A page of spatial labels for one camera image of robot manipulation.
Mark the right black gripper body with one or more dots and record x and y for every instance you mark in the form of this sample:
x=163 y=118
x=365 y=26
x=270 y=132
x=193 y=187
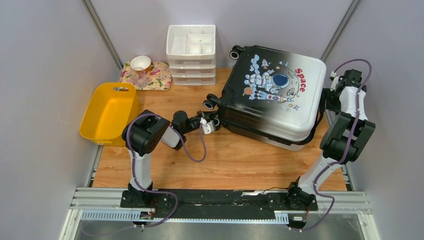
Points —
x=333 y=103

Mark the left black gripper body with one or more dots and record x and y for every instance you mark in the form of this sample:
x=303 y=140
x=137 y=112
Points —
x=194 y=122

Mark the white black space suitcase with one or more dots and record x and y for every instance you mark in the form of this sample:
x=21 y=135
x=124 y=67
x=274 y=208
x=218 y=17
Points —
x=271 y=96

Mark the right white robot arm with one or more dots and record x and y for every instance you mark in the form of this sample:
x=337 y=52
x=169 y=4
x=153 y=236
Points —
x=343 y=142

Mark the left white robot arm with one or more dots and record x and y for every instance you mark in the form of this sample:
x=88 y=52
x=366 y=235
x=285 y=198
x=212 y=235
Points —
x=144 y=133

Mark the floral serving tray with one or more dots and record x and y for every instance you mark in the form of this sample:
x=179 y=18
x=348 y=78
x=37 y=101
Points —
x=159 y=76

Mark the clear drinking glass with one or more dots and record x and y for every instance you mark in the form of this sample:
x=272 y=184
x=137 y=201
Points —
x=140 y=80

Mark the white plastic drawer organizer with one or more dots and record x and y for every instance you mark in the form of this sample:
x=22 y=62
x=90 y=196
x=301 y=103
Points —
x=191 y=54

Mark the white orange bowl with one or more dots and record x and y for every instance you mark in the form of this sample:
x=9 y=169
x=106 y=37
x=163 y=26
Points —
x=141 y=63

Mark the yellow plastic basket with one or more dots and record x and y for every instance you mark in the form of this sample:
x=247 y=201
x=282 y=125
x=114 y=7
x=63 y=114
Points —
x=112 y=107

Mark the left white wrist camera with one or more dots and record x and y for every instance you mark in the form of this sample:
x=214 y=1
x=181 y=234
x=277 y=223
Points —
x=208 y=126

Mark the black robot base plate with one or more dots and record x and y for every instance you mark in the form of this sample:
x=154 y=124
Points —
x=223 y=205

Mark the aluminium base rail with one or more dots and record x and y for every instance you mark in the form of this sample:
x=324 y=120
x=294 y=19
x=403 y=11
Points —
x=103 y=204

